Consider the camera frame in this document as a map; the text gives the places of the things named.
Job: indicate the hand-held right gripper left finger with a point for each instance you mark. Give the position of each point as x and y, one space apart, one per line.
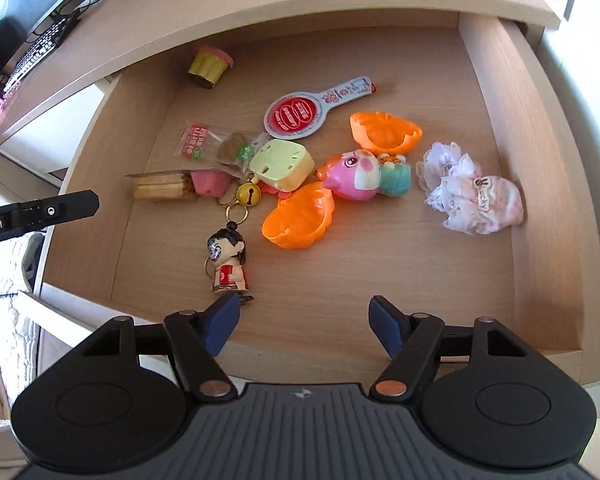
222 322

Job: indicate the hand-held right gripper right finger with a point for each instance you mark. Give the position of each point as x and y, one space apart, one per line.
387 327

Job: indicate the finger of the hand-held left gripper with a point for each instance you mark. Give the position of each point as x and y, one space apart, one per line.
65 207

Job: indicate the white red toy car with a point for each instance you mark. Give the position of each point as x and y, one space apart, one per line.
227 272

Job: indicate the light wooden drawer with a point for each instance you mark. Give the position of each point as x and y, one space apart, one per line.
380 260

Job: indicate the biscuit stick packet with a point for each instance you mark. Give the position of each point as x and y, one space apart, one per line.
160 187

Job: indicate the orange plastic shell half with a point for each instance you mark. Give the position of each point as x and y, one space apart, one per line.
385 132
295 222

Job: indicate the clear snack packet red label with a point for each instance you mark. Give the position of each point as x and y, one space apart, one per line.
197 142

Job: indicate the yellow pudding cup pink lid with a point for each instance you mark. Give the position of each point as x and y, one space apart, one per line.
207 67

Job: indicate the gold bell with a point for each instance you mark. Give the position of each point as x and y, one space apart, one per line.
248 195

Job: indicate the pink fish toy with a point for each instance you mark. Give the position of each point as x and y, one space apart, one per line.
352 177

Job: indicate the black keyboard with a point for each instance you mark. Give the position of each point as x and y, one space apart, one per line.
35 52

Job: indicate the pink lace-trimmed cloth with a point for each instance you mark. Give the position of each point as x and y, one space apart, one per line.
495 202

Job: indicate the pale yellow squishy toy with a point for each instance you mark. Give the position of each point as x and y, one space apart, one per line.
280 162

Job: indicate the white lace scrunchie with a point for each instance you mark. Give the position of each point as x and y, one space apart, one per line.
442 162

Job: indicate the black computer monitor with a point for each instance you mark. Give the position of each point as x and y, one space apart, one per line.
20 0

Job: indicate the round red paddle-shaped packet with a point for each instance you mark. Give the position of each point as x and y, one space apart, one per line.
295 115

